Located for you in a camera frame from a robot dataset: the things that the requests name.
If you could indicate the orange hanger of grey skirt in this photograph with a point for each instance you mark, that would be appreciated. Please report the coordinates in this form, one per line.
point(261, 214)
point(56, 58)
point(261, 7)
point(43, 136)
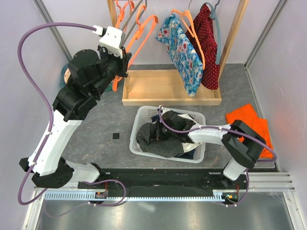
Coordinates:
point(138, 34)

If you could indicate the white pleated skirt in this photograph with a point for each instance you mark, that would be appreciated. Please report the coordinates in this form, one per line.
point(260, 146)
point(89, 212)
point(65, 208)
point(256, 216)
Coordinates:
point(181, 122)

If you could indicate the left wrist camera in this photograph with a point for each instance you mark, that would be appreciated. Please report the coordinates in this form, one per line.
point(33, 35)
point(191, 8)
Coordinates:
point(111, 39)

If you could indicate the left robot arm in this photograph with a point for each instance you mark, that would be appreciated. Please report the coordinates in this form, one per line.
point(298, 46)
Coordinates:
point(91, 72)

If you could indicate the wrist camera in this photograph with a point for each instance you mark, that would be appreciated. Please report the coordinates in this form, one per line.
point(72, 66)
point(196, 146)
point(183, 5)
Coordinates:
point(111, 39)
point(165, 113)

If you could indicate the wooden clothes rack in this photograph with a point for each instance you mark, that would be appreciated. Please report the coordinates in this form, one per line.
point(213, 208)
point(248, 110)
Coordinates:
point(163, 86)

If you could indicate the teal basket with floral cloth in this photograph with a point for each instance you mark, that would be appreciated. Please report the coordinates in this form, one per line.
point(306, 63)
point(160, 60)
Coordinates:
point(65, 74)

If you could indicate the orange hanger of denim skirt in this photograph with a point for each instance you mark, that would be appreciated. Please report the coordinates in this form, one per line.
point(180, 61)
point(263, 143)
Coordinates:
point(121, 15)

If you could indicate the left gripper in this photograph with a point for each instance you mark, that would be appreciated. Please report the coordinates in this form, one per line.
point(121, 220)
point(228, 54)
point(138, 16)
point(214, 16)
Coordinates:
point(125, 64)

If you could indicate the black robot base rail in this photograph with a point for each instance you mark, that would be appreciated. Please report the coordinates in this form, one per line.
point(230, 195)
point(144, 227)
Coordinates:
point(149, 178)

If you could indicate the blue floral skirt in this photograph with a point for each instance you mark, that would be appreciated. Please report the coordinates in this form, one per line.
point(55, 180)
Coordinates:
point(182, 53)

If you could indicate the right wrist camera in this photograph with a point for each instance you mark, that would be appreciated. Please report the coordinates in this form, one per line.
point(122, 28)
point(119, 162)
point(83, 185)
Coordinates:
point(165, 113)

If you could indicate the white plastic laundry basket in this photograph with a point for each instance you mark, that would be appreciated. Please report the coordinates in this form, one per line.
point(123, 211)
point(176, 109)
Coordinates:
point(143, 116)

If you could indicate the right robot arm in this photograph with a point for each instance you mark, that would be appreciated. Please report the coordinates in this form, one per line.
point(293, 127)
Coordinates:
point(242, 142)

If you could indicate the dark blue denim skirt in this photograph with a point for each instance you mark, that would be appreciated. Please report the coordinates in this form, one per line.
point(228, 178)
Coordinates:
point(188, 155)

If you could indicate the blue-grey hanger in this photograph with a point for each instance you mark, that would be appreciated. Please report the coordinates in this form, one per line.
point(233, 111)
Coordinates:
point(214, 17)

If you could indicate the small black square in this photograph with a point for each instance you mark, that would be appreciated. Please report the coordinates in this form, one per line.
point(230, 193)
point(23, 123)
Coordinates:
point(115, 136)

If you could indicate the grey dotted skirt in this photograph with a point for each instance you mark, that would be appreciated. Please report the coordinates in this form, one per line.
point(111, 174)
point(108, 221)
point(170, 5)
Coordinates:
point(146, 138)

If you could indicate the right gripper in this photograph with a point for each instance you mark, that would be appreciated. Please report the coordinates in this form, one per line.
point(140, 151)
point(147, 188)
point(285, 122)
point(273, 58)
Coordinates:
point(160, 131)

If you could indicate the orange folded cloth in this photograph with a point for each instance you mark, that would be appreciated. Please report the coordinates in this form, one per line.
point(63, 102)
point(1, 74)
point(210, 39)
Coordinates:
point(248, 115)

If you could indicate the red polka dot skirt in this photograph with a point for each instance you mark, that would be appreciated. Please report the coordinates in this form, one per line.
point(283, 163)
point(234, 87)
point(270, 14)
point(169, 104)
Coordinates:
point(203, 26)

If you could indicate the orange hanger of floral skirt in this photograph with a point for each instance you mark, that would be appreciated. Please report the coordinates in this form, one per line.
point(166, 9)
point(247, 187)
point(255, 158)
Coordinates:
point(190, 29)

